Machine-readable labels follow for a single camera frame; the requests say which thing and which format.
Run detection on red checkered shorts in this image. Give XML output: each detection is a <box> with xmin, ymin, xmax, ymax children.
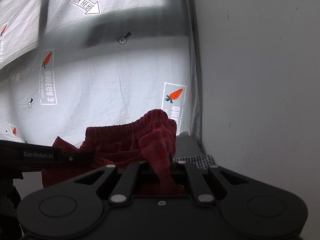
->
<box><xmin>41</xmin><ymin>109</ymin><xmax>184</xmax><ymax>196</ymax></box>

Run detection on white carrot-print curtain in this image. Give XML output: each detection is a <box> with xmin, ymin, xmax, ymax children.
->
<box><xmin>1</xmin><ymin>0</ymin><xmax>201</xmax><ymax>146</ymax></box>

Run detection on folded blue plaid shirt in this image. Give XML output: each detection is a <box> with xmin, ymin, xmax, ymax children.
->
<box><xmin>173</xmin><ymin>154</ymin><xmax>212</xmax><ymax>170</ymax></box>

